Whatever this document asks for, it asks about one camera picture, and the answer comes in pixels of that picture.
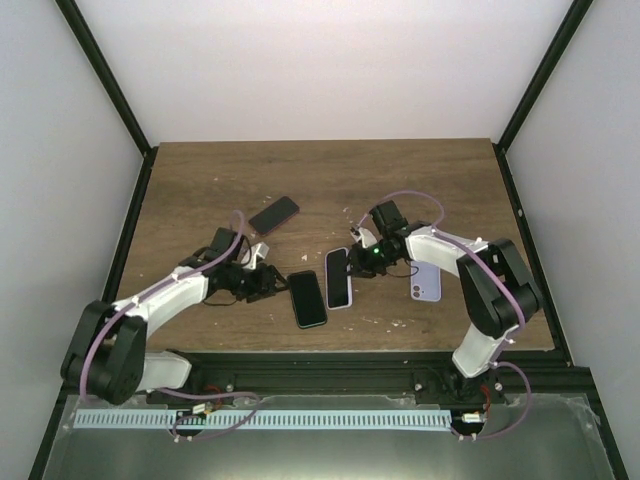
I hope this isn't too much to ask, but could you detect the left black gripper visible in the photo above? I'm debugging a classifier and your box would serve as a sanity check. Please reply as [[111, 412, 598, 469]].
[[226, 263, 290, 303]]

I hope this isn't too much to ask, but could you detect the lilac phone case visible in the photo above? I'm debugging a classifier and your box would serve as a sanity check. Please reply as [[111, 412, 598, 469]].
[[324, 247, 355, 311]]

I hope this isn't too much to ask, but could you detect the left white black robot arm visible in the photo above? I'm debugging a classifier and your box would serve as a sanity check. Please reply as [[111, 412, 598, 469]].
[[60, 228, 289, 405]]

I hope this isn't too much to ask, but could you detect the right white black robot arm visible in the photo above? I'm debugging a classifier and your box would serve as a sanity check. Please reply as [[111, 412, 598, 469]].
[[348, 196, 543, 403]]

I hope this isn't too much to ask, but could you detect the black phone with red edge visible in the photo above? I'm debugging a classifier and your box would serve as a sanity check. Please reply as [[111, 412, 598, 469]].
[[248, 196, 300, 236]]

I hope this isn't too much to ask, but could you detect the grey metal sheet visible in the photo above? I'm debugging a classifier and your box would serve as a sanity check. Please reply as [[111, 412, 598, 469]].
[[43, 394, 615, 479]]

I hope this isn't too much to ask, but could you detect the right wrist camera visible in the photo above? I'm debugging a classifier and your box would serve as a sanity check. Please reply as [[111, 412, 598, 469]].
[[350, 226, 378, 248]]

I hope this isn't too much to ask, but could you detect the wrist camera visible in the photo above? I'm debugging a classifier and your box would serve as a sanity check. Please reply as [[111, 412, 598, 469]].
[[241, 242, 270, 271], [350, 226, 378, 248]]

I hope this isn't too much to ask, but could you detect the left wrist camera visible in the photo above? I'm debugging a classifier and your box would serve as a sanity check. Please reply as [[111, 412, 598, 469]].
[[241, 242, 270, 271]]

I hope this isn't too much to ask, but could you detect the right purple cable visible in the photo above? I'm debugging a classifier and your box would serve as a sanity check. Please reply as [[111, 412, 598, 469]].
[[357, 188, 532, 440]]

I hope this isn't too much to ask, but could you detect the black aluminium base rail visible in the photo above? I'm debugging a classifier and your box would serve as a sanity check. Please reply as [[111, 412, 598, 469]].
[[144, 352, 591, 406]]

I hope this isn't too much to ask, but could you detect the light blue slotted cable duct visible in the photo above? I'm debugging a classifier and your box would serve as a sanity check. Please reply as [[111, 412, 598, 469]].
[[73, 409, 452, 432]]

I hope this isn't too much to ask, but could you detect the right black frame post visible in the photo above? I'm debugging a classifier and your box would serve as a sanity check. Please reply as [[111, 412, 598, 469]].
[[492, 0, 596, 156]]

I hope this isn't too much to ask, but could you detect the black frame post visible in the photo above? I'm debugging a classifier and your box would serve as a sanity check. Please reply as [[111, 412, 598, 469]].
[[492, 0, 596, 156], [53, 0, 152, 159]]

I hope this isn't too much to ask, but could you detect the left black frame post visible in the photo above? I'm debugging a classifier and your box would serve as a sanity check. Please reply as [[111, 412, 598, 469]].
[[53, 0, 152, 159]]

